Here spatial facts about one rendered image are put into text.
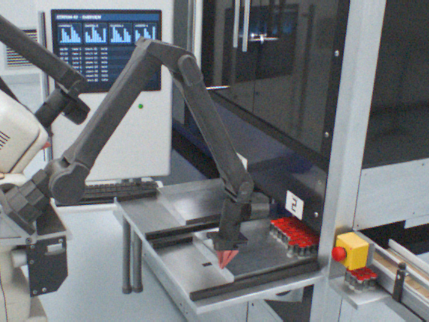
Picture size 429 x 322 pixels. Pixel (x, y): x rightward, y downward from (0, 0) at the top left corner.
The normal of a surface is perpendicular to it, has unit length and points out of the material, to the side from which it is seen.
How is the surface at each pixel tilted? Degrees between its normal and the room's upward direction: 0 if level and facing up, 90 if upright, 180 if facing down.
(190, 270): 0
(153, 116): 90
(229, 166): 78
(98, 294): 0
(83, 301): 0
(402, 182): 90
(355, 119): 90
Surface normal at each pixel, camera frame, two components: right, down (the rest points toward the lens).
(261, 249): 0.04, -0.92
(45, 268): 0.47, 0.36
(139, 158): 0.26, 0.38
